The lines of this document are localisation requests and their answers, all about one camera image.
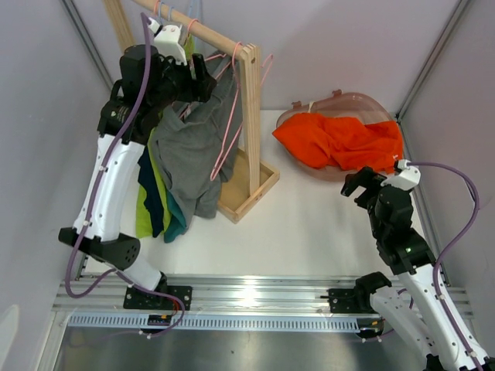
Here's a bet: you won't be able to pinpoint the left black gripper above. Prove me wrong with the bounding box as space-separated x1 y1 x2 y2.
148 49 216 111

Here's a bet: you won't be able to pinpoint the pink wire hanger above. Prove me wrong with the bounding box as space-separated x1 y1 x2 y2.
260 53 274 91
154 0 162 22
210 42 243 181

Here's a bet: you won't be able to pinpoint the grey shorts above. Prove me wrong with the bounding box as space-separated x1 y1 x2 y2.
150 58 243 225

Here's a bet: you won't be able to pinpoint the orange shorts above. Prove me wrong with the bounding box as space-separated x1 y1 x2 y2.
272 113 403 173

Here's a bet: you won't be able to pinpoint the navy blue shorts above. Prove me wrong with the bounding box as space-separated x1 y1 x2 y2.
135 148 170 238

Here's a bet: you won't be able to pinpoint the teal shorts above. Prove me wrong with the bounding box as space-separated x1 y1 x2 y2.
164 191 187 243

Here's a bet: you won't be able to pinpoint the lime green shorts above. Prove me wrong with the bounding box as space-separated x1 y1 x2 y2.
135 32 196 239

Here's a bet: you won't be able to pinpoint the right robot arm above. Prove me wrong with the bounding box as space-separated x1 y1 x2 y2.
341 160 494 370

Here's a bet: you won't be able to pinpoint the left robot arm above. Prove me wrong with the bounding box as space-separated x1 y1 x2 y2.
58 44 217 309

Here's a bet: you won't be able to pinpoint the pink translucent plastic basin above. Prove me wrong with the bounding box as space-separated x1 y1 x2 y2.
275 90 394 182

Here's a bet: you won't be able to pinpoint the wooden clothes rack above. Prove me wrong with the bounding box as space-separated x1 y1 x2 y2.
101 0 281 225

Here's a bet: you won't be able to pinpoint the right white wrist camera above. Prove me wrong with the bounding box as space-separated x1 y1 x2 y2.
381 159 421 192

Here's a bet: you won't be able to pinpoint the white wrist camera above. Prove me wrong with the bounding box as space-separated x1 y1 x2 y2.
381 159 421 192
148 18 187 65

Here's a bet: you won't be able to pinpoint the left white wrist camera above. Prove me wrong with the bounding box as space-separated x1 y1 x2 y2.
148 18 187 65

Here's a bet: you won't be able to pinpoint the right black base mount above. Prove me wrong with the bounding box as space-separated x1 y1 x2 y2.
319 288 359 314

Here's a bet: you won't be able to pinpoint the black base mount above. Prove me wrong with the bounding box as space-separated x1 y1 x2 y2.
123 285 193 311
319 288 359 314

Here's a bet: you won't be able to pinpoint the white slotted cable duct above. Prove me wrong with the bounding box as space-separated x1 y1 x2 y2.
68 312 360 333

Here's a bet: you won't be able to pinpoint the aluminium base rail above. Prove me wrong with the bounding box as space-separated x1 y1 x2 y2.
53 274 356 317

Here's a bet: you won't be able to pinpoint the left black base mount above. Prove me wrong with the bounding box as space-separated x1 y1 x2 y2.
123 285 193 311

